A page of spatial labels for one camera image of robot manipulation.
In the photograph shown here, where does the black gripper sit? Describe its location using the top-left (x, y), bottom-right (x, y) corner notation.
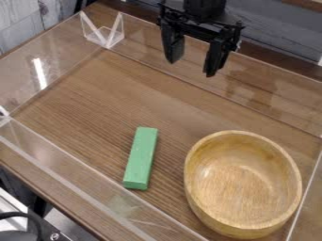
top-left (158, 0), bottom-right (245, 77)

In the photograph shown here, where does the green rectangular block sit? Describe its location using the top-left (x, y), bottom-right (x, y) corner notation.
top-left (124, 127), bottom-right (160, 190)

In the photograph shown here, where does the brown wooden bowl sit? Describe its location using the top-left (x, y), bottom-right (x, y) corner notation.
top-left (184, 130), bottom-right (304, 239)

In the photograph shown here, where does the clear acrylic corner bracket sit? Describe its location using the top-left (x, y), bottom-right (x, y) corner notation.
top-left (79, 11), bottom-right (125, 49)

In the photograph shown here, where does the clear acrylic tray wall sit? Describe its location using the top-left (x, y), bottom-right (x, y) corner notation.
top-left (0, 113), bottom-right (208, 241)

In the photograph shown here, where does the black clamp with cable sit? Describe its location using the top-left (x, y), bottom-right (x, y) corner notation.
top-left (0, 211), bottom-right (69, 241)

